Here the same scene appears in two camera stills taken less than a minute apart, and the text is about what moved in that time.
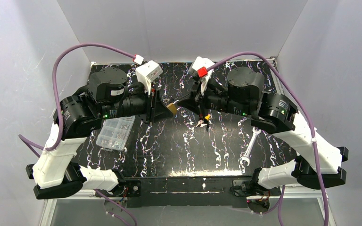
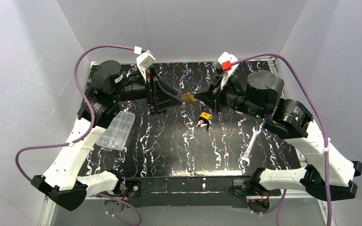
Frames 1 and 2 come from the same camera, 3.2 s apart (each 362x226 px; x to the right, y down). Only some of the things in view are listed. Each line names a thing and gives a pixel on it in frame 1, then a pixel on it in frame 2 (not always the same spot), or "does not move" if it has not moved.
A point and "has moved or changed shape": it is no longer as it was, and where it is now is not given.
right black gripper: [198, 98] -> [217, 98]
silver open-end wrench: [255, 133] does not move
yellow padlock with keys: [201, 122] does not move
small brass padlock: [172, 108] has moved or changed shape
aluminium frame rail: [47, 211] does not move
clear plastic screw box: [114, 132] does not move
